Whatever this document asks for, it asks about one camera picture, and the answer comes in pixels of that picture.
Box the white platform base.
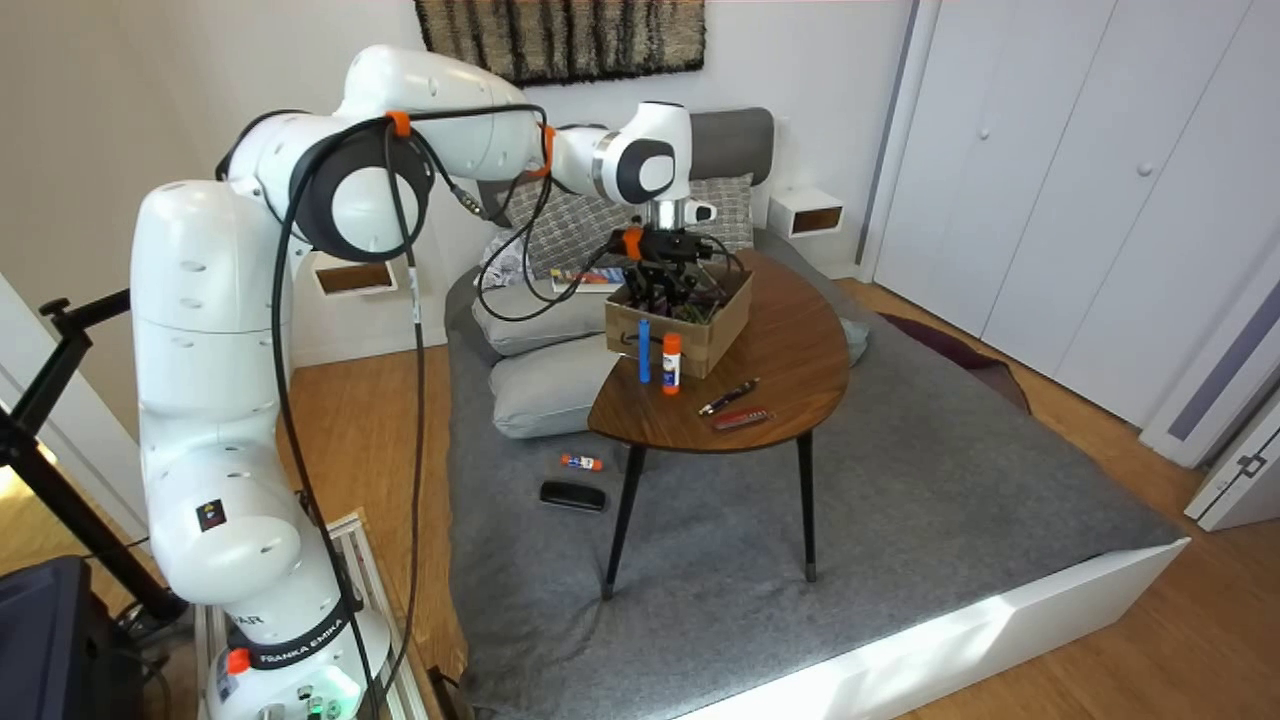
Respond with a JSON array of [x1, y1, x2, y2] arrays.
[[685, 537, 1188, 720]]

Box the cardboard box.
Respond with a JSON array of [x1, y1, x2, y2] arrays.
[[603, 260, 754, 379]]

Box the patterned cushion right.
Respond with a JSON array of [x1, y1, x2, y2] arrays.
[[694, 175, 754, 253]]

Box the patterned cushion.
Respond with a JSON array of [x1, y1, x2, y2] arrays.
[[694, 175, 754, 253], [508, 184, 636, 277]]

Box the grey fabric mattress cover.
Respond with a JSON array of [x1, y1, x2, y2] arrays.
[[450, 282, 1179, 720]]

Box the grey headrest right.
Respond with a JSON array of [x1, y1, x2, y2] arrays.
[[694, 109, 775, 184]]

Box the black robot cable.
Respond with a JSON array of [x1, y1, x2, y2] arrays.
[[265, 100, 563, 720]]

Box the wooden teardrop side table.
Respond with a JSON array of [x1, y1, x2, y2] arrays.
[[587, 253, 854, 588]]

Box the white wall cube right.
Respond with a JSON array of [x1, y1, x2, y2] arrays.
[[770, 191, 843, 240]]

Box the light grey pillow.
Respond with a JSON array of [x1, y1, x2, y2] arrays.
[[490, 334, 615, 441]]

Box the orange capped glue stick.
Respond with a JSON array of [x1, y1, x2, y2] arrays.
[[561, 452, 607, 477]]

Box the white wall cube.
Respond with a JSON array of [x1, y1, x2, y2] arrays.
[[312, 254, 398, 294], [770, 191, 843, 240]]

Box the black marker on table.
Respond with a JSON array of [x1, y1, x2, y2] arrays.
[[701, 379, 758, 415]]

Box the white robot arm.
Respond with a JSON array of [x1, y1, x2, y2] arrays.
[[128, 42, 694, 720]]

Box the patterned cushion left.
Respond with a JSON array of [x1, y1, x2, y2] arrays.
[[508, 184, 636, 277]]

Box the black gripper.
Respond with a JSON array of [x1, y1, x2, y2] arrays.
[[622, 225, 717, 300]]

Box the white orange glue stick standing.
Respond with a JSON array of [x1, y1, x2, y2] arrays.
[[662, 333, 685, 397]]

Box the red marker on table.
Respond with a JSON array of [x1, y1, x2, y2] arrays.
[[712, 406, 770, 433]]

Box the white wall cube left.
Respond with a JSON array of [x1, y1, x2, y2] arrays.
[[312, 254, 398, 294]]

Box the white wardrobe doors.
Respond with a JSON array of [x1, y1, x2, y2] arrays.
[[877, 0, 1280, 425]]

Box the blue marker standing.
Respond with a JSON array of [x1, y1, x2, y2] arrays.
[[636, 314, 654, 382]]

